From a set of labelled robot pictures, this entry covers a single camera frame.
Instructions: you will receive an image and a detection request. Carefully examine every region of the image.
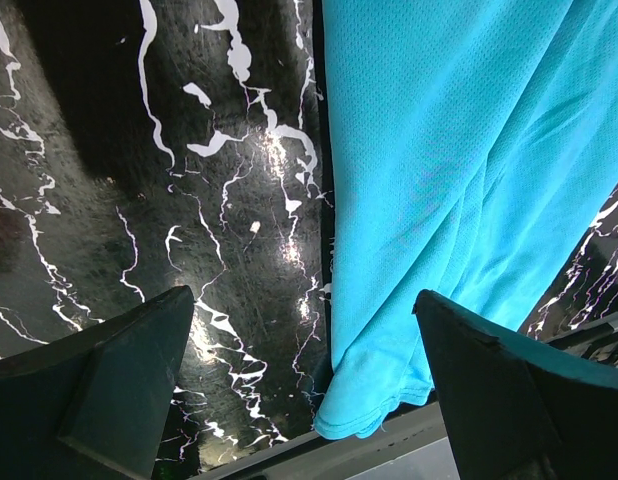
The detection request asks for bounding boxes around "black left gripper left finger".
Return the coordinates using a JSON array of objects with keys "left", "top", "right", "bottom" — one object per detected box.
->
[{"left": 0, "top": 286, "right": 194, "bottom": 479}]

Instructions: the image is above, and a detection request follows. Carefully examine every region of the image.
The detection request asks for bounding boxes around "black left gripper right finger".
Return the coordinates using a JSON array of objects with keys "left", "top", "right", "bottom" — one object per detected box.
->
[{"left": 416, "top": 290, "right": 618, "bottom": 479}]

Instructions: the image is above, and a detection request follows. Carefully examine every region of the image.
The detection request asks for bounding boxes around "teal t shirt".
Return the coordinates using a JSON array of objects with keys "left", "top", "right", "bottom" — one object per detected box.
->
[{"left": 314, "top": 1, "right": 618, "bottom": 440}]

